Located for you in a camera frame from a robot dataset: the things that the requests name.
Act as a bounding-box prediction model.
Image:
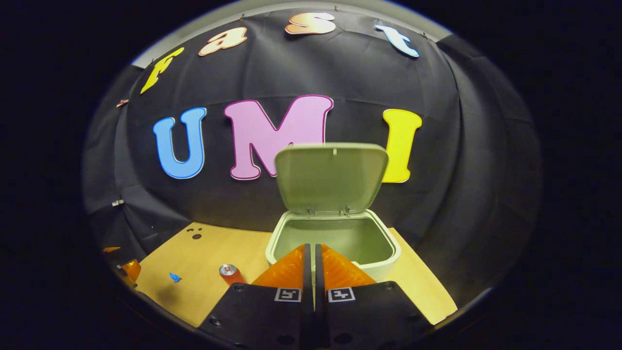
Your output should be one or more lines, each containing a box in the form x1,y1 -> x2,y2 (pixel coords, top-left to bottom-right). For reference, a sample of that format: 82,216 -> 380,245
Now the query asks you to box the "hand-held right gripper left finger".
197,243 -> 314,350

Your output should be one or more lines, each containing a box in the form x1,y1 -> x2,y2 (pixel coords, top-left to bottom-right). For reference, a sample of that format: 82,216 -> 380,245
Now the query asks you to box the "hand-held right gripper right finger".
315,243 -> 433,350

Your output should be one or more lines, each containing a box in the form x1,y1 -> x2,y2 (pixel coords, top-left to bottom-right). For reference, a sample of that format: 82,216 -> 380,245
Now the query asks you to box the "red pop can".
219,264 -> 247,286

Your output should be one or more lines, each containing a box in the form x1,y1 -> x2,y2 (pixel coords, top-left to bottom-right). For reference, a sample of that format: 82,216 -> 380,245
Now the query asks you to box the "green desktop garbage bin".
265,142 -> 402,282

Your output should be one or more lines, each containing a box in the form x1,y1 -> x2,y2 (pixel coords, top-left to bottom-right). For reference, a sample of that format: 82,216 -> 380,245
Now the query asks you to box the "black backdrop cloth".
83,7 -> 542,312

